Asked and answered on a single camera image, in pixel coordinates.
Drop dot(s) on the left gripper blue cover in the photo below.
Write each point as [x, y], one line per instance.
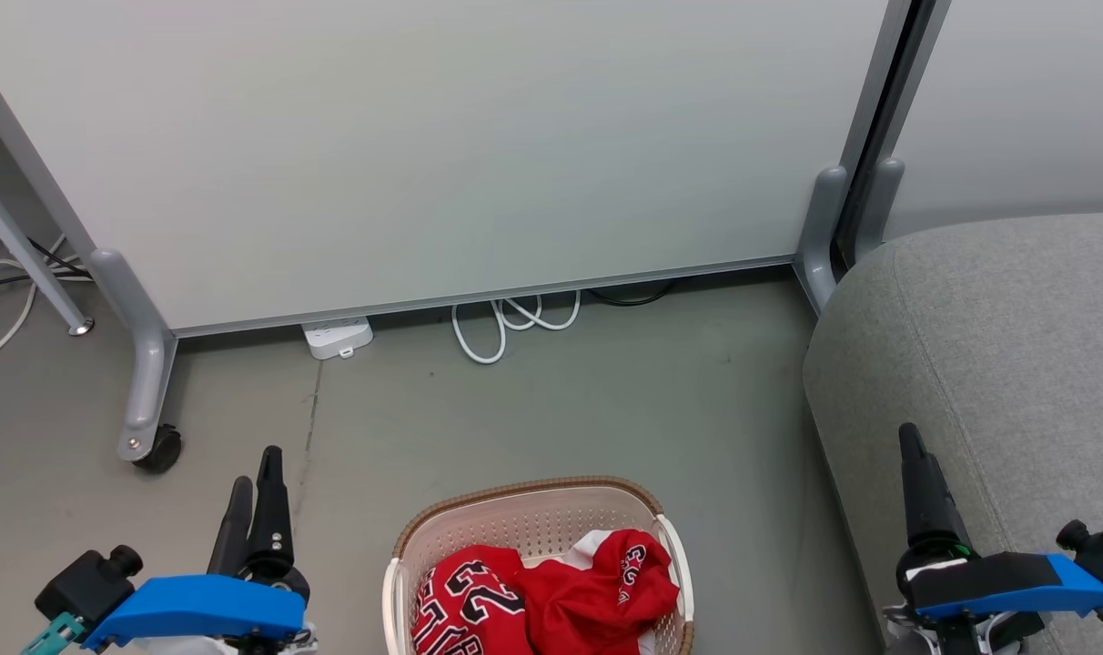
[201, 609]

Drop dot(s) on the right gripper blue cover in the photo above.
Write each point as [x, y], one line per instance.
[1006, 582]

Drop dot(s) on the red basketball jersey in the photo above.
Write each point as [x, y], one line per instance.
[479, 605]

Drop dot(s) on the red shorts with white trim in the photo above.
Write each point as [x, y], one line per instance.
[602, 591]

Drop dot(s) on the grey fabric sofa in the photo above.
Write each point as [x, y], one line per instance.
[997, 346]

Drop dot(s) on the black caster wheel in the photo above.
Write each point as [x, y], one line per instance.
[162, 450]

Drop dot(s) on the grey partition foot with caster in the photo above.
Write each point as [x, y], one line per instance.
[142, 364]

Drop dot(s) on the white power strip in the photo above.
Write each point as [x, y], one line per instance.
[338, 337]

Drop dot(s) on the beige plastic laundry basket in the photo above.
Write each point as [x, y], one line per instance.
[524, 518]

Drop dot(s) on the grey metal table leg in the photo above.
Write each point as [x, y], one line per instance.
[24, 255]

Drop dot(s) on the narrow white partition board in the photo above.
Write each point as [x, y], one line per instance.
[1016, 100]

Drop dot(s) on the large white partition board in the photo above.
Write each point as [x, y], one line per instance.
[442, 146]

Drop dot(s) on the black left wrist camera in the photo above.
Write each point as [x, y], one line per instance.
[92, 582]

